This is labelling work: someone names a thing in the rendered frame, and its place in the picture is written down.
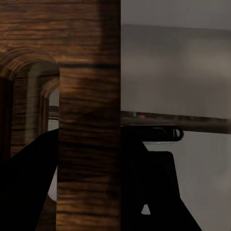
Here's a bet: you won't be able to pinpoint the cutting board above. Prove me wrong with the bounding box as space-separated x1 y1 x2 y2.
0 0 122 231

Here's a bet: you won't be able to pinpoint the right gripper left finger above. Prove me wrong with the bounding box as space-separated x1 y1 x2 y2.
0 128 58 231

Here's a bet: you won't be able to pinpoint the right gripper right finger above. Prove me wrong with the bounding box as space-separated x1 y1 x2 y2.
121 128 202 231

